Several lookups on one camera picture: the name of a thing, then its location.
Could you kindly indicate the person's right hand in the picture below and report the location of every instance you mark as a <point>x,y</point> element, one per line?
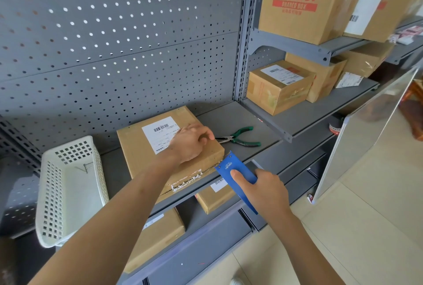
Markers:
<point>264,195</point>

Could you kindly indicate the person's left hand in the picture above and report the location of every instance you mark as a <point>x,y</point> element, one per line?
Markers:
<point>186,144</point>

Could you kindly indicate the person's right thumb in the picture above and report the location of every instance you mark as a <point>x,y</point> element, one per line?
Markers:
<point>238,180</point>

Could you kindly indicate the person's left thumb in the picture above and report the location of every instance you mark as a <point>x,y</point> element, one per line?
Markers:
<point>203,141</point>

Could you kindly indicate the blue box cutter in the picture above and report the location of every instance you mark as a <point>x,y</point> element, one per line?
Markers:
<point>228,166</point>

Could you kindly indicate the person's left forearm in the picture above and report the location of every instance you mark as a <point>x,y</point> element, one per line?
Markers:
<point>112,222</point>

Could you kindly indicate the person's right forearm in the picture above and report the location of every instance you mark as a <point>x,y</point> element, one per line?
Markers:
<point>304,248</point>

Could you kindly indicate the small cardboard box white label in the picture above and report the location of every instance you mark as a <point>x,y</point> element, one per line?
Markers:
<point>214,200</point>

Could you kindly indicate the small red white packet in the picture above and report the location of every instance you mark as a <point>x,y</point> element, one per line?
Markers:
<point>310,198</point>

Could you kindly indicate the small taped cardboard box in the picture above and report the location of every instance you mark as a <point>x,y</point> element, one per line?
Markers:
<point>277,90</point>

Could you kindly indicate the long cardboard box white label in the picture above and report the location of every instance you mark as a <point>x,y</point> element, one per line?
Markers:
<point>155,238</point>

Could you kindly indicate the tape roll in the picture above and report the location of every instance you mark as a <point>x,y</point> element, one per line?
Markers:
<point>334,128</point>

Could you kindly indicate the cardboard box red tape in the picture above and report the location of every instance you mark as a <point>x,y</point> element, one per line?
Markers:
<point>325,78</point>

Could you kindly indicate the white leaning board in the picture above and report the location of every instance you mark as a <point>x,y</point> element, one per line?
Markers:
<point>366,133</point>

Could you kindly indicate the gray metal pegboard shelving unit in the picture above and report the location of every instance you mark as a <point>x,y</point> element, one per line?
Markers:
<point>99,47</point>

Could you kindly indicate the white plastic basket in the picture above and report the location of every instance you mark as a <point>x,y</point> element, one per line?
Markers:
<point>71,192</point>

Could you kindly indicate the white paper slip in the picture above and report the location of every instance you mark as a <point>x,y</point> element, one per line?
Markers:
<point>348,80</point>

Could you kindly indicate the large cardboard box red print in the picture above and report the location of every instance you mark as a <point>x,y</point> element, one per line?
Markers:
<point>297,1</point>

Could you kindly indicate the plain brown cardboard box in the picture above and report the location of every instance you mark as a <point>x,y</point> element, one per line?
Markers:
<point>363,58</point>

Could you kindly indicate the brown wooden furniture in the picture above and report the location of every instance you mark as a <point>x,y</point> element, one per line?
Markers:
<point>413,109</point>

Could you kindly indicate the large cardboard box white label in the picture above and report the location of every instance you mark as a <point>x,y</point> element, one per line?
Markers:
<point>376,1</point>

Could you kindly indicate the pink and white packets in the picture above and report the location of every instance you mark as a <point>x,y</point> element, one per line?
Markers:
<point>408,34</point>

